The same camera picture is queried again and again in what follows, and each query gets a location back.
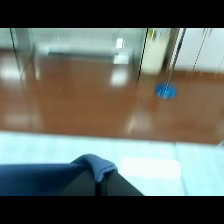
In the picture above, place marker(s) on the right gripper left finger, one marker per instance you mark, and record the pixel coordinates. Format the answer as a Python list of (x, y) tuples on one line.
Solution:
[(83, 185)]

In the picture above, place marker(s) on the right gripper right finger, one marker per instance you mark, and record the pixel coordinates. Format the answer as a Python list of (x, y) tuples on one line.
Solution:
[(118, 185)]

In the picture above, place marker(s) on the blue garment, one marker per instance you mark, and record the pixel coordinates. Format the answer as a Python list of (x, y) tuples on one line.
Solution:
[(36, 178)]

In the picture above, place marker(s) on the blue mop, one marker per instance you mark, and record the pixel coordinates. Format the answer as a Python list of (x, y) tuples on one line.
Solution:
[(165, 90)]

